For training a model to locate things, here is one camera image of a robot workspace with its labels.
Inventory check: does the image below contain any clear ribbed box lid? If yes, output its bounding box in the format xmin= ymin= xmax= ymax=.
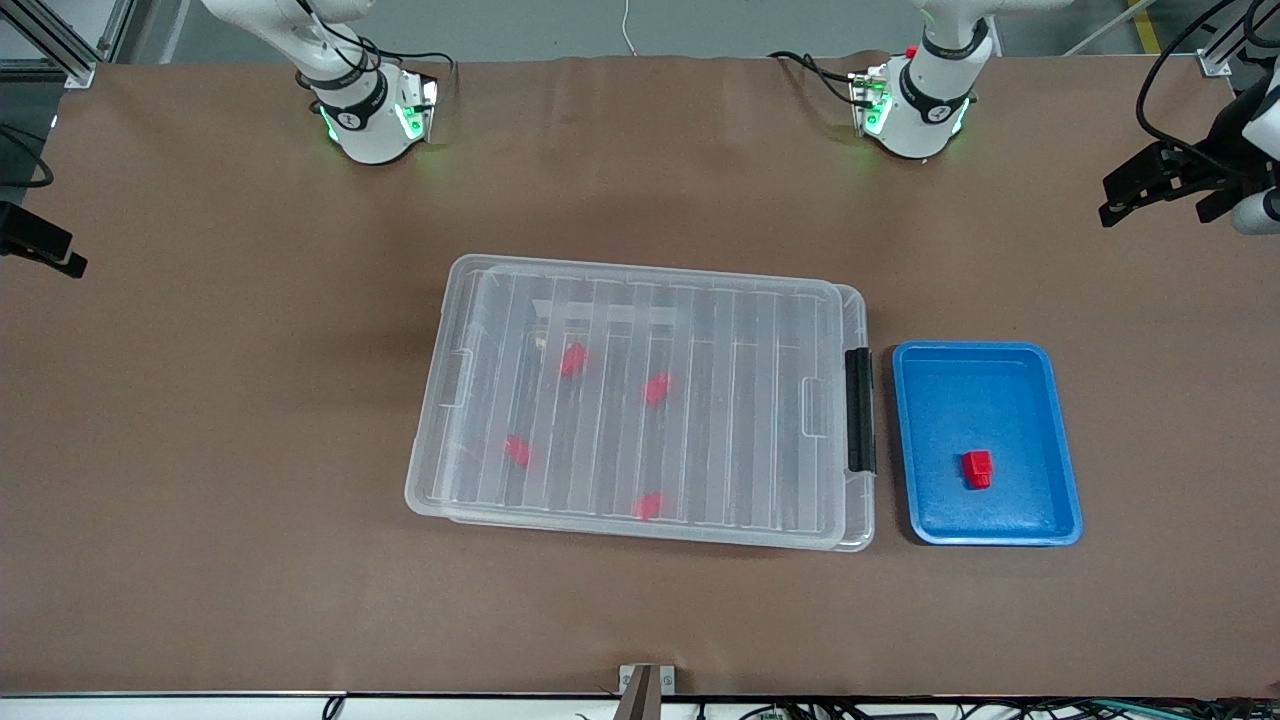
xmin=404 ymin=253 xmax=865 ymax=551

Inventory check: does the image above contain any black box latch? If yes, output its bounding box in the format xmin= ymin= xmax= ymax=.
xmin=845 ymin=348 xmax=878 ymax=475

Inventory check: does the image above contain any clear plastic storage box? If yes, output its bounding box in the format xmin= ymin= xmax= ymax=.
xmin=445 ymin=262 xmax=877 ymax=554

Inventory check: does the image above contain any blue plastic tray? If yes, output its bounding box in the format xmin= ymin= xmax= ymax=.
xmin=891 ymin=340 xmax=1085 ymax=548

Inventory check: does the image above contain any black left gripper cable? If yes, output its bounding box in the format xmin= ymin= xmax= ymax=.
xmin=1138 ymin=0 xmax=1280 ymax=169

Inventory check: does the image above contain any aluminium frame profile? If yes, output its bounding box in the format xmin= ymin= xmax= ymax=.
xmin=1194 ymin=0 xmax=1259 ymax=77
xmin=0 ymin=0 xmax=103 ymax=90

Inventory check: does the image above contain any black left arm base cable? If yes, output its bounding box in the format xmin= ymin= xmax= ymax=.
xmin=767 ymin=50 xmax=873 ymax=107

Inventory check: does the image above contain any black arm base cable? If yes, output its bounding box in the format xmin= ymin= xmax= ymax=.
xmin=296 ymin=0 xmax=457 ymax=96
xmin=767 ymin=50 xmax=873 ymax=107

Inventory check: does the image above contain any black right arm base cable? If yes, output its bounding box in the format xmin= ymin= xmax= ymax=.
xmin=296 ymin=0 xmax=457 ymax=96

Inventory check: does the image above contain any cable bundle under table edge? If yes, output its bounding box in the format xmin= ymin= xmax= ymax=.
xmin=690 ymin=698 xmax=1280 ymax=720

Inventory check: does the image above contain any metal camera post bracket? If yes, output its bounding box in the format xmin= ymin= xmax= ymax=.
xmin=617 ymin=663 xmax=678 ymax=720

